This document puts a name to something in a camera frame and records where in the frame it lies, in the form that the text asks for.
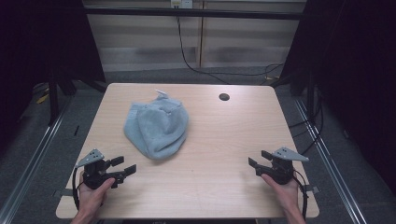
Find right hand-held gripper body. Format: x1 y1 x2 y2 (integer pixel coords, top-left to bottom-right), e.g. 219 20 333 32
255 147 310 186

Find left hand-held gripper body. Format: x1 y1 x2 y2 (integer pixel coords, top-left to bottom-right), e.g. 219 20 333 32
75 148 125 190

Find blue-grey towel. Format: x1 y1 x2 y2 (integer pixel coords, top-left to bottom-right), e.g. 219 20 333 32
123 89 190 161

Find person's right hand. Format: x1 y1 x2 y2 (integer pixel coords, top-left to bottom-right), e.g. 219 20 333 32
260 173 301 213

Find person's left hand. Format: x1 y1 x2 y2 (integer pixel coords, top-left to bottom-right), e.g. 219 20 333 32
78 174 117 217

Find yellow floor item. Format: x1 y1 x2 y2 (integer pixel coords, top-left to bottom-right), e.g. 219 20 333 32
35 92 51 105

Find dark curtain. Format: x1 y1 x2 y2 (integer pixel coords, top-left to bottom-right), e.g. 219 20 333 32
280 0 396 195
0 0 106 152

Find black horizontal bar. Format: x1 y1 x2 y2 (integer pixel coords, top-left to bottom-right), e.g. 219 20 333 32
83 7 305 21

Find left hand-held gripper black cable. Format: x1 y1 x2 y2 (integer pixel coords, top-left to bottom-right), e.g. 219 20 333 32
71 167 84 211

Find hand-held gripper black cable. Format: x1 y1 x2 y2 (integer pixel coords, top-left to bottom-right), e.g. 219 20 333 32
71 167 84 211
292 169 309 220

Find right hand-held gripper black cable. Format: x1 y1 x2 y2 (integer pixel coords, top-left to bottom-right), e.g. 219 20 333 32
292 169 309 220

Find aluminium floor rail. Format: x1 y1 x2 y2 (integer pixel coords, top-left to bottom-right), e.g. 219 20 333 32
0 102 72 224
293 99 369 224

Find black floor cables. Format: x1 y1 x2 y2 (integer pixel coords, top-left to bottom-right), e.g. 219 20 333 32
288 92 325 157

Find black metal stand post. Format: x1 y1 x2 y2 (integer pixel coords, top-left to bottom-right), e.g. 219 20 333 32
305 70 316 123
48 73 61 127

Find long black wall cable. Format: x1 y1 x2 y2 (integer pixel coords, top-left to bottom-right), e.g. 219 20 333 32
176 15 285 85

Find wooden vertical wall strip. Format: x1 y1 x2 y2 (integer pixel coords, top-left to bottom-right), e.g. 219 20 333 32
197 1 205 68

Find white wall socket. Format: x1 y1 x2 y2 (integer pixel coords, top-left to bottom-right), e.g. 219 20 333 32
170 0 194 9

